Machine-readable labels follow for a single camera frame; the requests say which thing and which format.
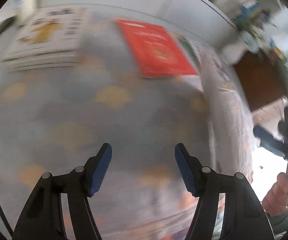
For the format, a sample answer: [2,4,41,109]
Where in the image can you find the grey lady mythology book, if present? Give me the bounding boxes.
[190,42,256,182]

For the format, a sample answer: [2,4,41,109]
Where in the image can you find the green fables book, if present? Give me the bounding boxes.
[177,35,201,74]

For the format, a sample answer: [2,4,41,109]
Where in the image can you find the red puppet adventure book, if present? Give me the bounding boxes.
[116,19,198,79]

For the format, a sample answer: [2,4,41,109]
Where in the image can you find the meadow cover novel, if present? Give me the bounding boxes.
[3,52,79,71]

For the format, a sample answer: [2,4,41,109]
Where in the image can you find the white emperor wisdom book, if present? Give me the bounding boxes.
[2,5,90,61]

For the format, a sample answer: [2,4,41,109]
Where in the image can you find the person right hand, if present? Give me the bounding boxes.
[261,172,288,217]

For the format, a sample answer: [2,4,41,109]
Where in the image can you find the grey quilted sleeve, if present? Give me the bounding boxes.
[267,209,288,235]

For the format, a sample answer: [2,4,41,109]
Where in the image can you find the brown wooden side cabinet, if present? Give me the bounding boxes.
[233,51,286,112]

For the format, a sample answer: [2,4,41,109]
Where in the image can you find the white ceramic vase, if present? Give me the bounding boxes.
[221,41,247,65]

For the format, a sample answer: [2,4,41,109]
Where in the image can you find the patterned ginkgo tablecloth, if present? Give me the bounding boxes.
[0,21,216,239]

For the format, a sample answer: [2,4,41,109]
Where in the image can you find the blue artificial flowers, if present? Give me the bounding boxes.
[236,2,277,53]

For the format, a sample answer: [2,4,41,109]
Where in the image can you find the white bookshelf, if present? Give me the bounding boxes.
[38,0,238,48]

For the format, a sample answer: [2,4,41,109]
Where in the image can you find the white cup blue lid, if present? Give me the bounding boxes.
[15,0,37,26]

